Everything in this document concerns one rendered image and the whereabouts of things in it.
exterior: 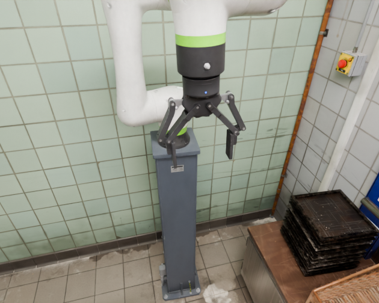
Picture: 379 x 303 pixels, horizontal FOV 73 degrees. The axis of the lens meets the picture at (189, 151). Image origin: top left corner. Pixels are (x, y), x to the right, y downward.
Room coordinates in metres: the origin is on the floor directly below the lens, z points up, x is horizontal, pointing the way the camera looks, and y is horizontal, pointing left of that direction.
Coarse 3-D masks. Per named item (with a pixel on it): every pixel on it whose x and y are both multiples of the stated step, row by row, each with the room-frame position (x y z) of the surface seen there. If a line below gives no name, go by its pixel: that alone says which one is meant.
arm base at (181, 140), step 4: (176, 136) 0.94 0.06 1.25; (180, 136) 0.95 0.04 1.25; (184, 136) 0.97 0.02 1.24; (188, 136) 0.99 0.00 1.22; (176, 140) 0.94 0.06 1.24; (180, 140) 0.94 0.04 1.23; (184, 140) 0.97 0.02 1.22; (188, 140) 0.97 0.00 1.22; (160, 144) 0.95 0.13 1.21; (164, 144) 0.95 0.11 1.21; (176, 144) 0.93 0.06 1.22; (180, 144) 0.93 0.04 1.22; (184, 144) 0.94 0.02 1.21; (176, 148) 0.92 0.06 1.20
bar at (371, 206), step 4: (364, 200) 0.65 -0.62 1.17; (368, 200) 0.64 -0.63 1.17; (364, 204) 0.64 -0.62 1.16; (368, 204) 0.63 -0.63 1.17; (372, 204) 0.62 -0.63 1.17; (368, 208) 0.62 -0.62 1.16; (372, 208) 0.61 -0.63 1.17; (376, 208) 0.61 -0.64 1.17; (372, 212) 0.60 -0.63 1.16; (376, 212) 0.59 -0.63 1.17; (376, 216) 0.59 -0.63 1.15
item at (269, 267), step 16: (272, 224) 1.02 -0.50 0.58; (256, 240) 0.91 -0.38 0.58; (272, 240) 0.91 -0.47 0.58; (256, 256) 0.87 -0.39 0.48; (272, 256) 0.81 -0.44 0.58; (288, 256) 0.81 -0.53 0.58; (256, 272) 0.83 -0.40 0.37; (272, 272) 0.72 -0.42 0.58; (288, 272) 0.72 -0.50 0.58; (336, 272) 0.72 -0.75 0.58; (352, 272) 0.72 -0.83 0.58; (256, 288) 0.80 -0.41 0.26; (272, 288) 0.69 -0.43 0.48; (288, 288) 0.64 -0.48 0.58; (304, 288) 0.64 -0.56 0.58
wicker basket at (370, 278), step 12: (348, 276) 0.59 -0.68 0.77; (360, 276) 0.59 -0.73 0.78; (372, 276) 0.62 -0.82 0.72; (324, 288) 0.56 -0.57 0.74; (336, 288) 0.57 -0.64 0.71; (348, 288) 0.60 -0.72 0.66; (360, 288) 0.62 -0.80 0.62; (372, 288) 0.63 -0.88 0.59; (312, 300) 0.54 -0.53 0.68; (324, 300) 0.57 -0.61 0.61; (336, 300) 0.58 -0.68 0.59; (348, 300) 0.58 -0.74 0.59; (360, 300) 0.58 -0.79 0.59; (372, 300) 0.58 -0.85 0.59
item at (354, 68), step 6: (342, 54) 1.32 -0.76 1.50; (348, 54) 1.29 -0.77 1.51; (354, 54) 1.27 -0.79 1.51; (360, 54) 1.27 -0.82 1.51; (354, 60) 1.25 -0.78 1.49; (360, 60) 1.25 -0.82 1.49; (336, 66) 1.33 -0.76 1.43; (348, 66) 1.26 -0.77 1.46; (354, 66) 1.25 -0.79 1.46; (360, 66) 1.26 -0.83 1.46; (342, 72) 1.29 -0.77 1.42; (348, 72) 1.25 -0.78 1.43; (354, 72) 1.25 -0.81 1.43; (360, 72) 1.26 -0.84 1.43
